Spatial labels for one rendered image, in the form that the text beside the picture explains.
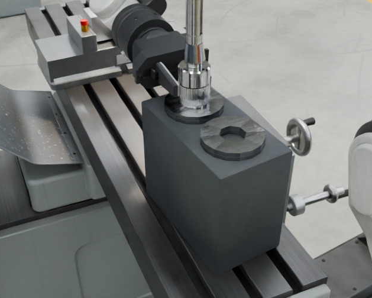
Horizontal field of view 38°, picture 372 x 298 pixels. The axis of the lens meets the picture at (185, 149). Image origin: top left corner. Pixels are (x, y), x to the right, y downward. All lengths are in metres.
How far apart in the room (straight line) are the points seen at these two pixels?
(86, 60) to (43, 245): 0.43
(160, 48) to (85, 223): 0.56
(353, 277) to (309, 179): 1.22
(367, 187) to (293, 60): 2.53
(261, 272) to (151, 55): 0.36
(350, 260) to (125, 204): 0.63
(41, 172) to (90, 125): 0.16
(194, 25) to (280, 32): 3.08
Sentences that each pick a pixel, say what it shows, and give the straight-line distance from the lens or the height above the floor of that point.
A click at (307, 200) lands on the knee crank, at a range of 1.59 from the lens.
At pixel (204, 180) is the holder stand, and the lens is 0.73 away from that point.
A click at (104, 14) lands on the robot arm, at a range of 0.97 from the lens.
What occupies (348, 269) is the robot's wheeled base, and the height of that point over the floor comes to 0.59.
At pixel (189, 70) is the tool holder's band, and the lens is 0.77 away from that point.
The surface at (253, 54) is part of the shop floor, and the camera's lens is 3.50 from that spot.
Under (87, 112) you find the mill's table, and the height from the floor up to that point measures 0.94.
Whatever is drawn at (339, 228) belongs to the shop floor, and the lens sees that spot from 2.31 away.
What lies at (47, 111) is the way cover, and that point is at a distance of 1.33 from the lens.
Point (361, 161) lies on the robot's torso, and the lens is 0.97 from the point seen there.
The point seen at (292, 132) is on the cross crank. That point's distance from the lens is 1.65.
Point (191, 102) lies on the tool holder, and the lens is 0.79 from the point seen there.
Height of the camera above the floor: 1.57
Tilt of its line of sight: 37 degrees down
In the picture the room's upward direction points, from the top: straight up
